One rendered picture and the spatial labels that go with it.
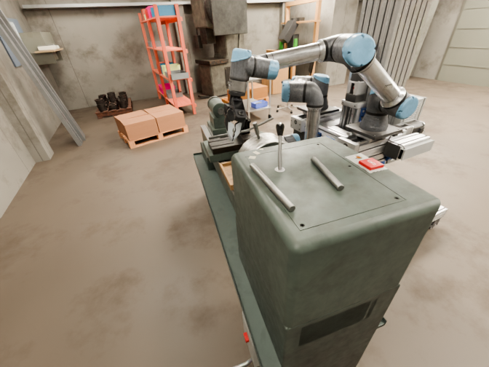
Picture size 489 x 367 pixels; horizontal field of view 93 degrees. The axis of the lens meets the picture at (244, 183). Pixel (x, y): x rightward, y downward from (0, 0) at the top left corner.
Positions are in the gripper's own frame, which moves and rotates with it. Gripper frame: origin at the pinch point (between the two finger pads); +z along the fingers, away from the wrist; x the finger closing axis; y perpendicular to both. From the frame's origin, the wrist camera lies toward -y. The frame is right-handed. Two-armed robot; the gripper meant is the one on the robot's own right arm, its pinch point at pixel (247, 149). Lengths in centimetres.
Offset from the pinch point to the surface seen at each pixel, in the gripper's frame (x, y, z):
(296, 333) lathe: -27, -91, 14
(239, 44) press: 23, 616, -186
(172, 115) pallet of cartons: -67, 335, 40
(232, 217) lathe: -54, 4, 13
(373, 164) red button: 19, -68, -25
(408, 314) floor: -108, -76, -86
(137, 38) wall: 54, 698, 86
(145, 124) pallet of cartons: -70, 316, 89
